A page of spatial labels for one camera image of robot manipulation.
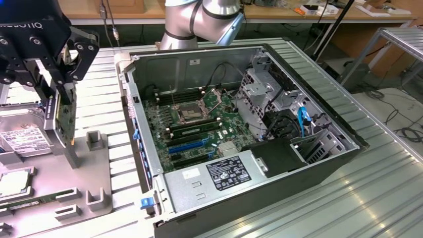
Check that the metal socket cover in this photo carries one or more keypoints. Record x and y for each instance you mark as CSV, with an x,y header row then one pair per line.
x,y
212,99

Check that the white flat box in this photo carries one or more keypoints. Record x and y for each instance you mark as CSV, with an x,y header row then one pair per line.
x,y
374,10

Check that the black plastic air shroud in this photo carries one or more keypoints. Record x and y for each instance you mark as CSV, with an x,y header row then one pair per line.
x,y
274,156

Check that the silver chipset heatsink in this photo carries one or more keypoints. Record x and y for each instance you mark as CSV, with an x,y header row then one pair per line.
x,y
228,148

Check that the CPU chip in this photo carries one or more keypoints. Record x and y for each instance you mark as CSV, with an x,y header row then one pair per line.
x,y
14,183

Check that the long black expansion slot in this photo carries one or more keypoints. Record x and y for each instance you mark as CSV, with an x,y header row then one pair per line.
x,y
191,161
183,142

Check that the CPU socket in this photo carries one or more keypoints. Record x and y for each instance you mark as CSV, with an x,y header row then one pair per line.
x,y
188,112

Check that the silver perforated drive cage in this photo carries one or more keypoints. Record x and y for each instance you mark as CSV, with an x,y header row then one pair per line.
x,y
254,89

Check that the green Dell motherboard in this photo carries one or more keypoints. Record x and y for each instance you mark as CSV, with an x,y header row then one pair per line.
x,y
228,116

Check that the short black expansion slot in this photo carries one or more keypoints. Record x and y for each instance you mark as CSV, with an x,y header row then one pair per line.
x,y
176,156

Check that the black box under table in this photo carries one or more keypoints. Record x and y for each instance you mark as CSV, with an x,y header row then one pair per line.
x,y
350,77

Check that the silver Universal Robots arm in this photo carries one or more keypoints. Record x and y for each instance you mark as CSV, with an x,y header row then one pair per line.
x,y
184,17

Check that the green spare RAM stick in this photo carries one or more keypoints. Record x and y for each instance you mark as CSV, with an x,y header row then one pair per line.
x,y
32,199

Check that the hard disk with label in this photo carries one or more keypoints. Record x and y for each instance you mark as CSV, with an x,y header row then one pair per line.
x,y
20,134

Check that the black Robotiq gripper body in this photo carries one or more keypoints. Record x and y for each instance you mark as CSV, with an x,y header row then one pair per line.
x,y
32,24

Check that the grey parts rack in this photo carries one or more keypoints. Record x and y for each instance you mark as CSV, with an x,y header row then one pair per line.
x,y
39,215

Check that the cardboard boxes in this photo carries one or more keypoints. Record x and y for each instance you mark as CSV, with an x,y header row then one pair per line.
x,y
139,6

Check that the metal frame table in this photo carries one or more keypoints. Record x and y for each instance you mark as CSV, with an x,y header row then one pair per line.
x,y
403,39

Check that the silver power supply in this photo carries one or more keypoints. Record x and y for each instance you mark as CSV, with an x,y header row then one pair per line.
x,y
184,188

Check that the NVIDIA graphics card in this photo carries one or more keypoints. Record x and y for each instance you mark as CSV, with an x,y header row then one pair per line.
x,y
66,119

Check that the orange and white box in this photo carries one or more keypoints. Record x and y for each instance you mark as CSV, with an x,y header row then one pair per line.
x,y
314,10

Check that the wooden desk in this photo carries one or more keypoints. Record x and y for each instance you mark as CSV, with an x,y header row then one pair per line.
x,y
265,12

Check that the thin metal locking lever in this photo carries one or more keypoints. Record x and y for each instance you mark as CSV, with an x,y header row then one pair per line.
x,y
172,98

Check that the blue case latch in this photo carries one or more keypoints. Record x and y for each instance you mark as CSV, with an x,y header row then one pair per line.
x,y
147,203

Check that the black slanted pole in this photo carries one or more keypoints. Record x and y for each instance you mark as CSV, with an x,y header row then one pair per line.
x,y
334,29

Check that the black RAM slot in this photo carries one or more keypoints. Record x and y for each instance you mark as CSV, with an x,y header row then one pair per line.
x,y
178,96
178,93
178,99
211,118
211,121

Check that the blue expansion slot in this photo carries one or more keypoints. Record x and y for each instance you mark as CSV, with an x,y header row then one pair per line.
x,y
188,148

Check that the installed RAM stick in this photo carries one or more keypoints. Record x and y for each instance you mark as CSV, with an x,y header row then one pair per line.
x,y
195,130

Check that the silver disk bay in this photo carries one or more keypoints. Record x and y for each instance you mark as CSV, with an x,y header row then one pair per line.
x,y
317,148

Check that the open black PC case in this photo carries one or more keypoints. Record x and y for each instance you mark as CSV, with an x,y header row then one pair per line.
x,y
164,67

